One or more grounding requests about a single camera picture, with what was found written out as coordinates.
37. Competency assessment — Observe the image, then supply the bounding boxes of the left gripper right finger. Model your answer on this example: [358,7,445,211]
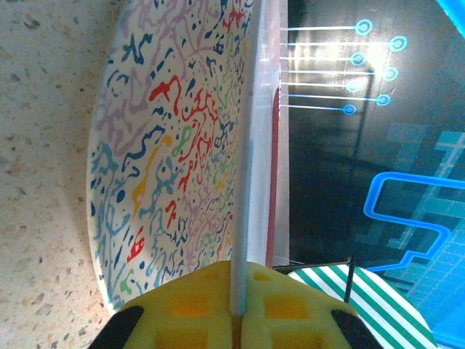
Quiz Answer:
[242,262,382,349]

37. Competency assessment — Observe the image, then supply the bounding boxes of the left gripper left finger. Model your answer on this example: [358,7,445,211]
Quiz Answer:
[89,260,240,349]

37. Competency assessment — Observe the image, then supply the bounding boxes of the black wire dish rack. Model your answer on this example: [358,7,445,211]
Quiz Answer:
[272,256,355,305]

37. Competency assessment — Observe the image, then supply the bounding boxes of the green striped plate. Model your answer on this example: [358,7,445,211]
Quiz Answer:
[286,264,439,349]

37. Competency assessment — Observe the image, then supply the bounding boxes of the colourful squiggle pattern plate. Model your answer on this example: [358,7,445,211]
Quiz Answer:
[85,0,291,317]

